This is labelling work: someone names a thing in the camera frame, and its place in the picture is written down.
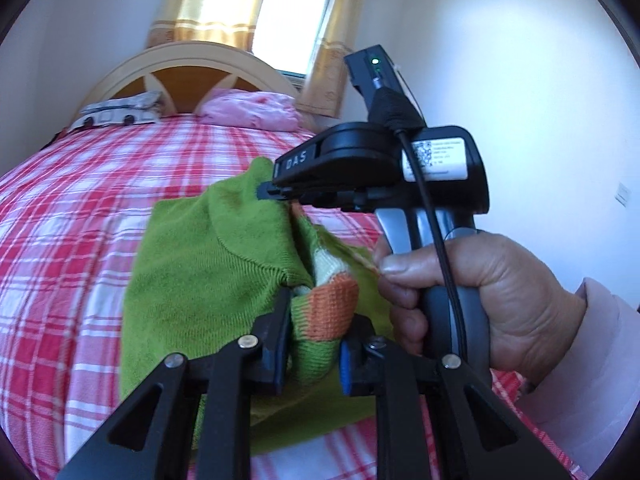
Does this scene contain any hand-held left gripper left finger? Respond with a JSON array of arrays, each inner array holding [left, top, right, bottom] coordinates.
[[55, 287, 293, 480]]

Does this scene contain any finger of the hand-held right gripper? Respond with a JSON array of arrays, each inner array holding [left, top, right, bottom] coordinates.
[[256, 183, 381, 212]]

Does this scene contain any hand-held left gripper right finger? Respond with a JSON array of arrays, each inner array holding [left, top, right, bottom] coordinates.
[[337, 312, 571, 480]]

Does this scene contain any green orange knit sweater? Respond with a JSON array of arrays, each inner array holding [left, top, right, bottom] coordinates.
[[120, 156, 401, 456]]

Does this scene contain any person's right forearm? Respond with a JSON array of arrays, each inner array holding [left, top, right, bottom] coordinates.
[[520, 277, 640, 478]]

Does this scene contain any person's right hand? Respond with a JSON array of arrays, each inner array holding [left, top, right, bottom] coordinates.
[[374, 232, 586, 386]]

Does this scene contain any pink floral pillow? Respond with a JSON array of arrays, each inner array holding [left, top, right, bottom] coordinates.
[[200, 89, 301, 133]]

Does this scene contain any yellow patterned curtain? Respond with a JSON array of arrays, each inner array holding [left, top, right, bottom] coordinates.
[[145, 0, 273, 56], [295, 0, 373, 116]]

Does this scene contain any window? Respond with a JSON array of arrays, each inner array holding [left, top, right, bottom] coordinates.
[[250, 0, 346, 78]]

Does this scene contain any cream wooden headboard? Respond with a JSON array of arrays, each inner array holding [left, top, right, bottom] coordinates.
[[75, 41, 301, 116]]

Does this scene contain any grey white patterned pillow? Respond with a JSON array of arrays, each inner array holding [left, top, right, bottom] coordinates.
[[67, 91, 165, 131]]

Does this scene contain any red plaid bed sheet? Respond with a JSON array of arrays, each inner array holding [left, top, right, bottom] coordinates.
[[0, 115, 571, 480]]

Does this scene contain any black cable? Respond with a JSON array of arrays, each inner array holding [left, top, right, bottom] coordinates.
[[375, 87, 468, 358]]

